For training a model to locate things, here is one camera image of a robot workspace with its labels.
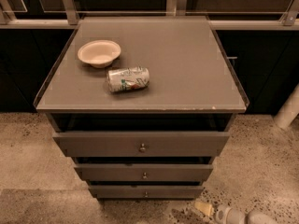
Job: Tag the metal railing with glass panels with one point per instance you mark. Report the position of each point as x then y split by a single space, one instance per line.
54 14

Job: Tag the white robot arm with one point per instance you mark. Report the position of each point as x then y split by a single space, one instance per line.
252 217

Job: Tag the crushed silver green can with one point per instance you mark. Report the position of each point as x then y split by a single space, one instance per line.
128 79

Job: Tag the grey drawer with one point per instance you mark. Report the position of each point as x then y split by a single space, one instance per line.
145 192
141 144
144 172

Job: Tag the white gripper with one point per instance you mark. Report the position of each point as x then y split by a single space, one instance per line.
222 213

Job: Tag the beige paper bowl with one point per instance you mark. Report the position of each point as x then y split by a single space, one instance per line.
99 53

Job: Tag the white cylindrical post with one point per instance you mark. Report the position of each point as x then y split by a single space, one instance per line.
289 111

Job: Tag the grey drawer cabinet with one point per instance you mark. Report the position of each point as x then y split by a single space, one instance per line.
192 86

